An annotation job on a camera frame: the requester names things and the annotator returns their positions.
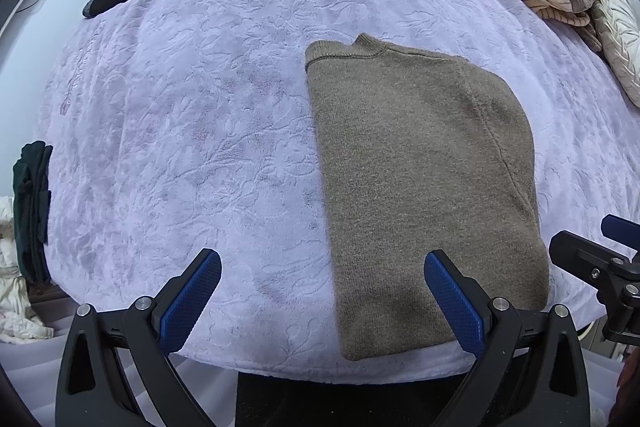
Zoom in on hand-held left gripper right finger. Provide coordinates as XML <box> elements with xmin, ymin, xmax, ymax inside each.
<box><xmin>423</xmin><ymin>250</ymin><xmax>593</xmax><ymax>427</ymax></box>

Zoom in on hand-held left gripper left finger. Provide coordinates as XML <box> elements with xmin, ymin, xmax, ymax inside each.
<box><xmin>55</xmin><ymin>248</ymin><xmax>222</xmax><ymax>427</ymax></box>

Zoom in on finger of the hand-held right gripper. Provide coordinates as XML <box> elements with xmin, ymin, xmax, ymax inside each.
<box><xmin>601</xmin><ymin>214</ymin><xmax>640</xmax><ymax>253</ymax></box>
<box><xmin>548</xmin><ymin>230</ymin><xmax>640</xmax><ymax>344</ymax></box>

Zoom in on lilac embossed blanket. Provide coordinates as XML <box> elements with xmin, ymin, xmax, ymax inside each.
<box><xmin>30</xmin><ymin>0</ymin><xmax>640</xmax><ymax>383</ymax></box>

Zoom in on cream round pleated cushion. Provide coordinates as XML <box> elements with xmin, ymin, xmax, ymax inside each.
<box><xmin>590</xmin><ymin>0</ymin><xmax>640</xmax><ymax>108</ymax></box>

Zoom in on olive brown knit sweater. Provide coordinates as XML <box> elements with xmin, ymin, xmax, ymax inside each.
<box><xmin>305</xmin><ymin>33</ymin><xmax>551</xmax><ymax>362</ymax></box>

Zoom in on white crumpled cloth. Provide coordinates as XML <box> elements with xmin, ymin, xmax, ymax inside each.
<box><xmin>0</xmin><ymin>196</ymin><xmax>54</xmax><ymax>345</ymax></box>

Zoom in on dark green folded clothes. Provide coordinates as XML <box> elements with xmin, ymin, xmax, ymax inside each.
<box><xmin>12</xmin><ymin>140</ymin><xmax>53</xmax><ymax>285</ymax></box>

